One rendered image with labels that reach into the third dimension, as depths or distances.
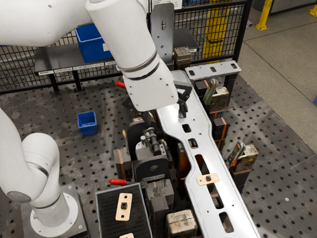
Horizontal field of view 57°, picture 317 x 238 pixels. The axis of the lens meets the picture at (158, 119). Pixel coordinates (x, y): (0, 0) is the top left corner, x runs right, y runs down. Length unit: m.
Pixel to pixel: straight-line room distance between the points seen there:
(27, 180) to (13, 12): 0.51
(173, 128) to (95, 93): 0.78
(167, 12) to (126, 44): 0.93
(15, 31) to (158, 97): 0.30
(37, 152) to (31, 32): 0.51
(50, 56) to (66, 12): 1.11
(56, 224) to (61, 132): 0.61
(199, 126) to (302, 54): 2.66
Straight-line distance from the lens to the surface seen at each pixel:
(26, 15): 0.58
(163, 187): 1.02
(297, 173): 1.64
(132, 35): 0.53
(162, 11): 1.44
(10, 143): 0.89
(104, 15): 0.51
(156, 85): 0.61
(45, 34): 0.57
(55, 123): 1.79
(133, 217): 0.88
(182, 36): 1.79
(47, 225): 1.30
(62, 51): 1.73
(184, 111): 0.68
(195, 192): 1.10
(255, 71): 3.34
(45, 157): 1.00
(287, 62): 3.61
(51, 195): 1.11
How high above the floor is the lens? 1.96
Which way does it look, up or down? 48 degrees down
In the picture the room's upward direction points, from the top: straight up
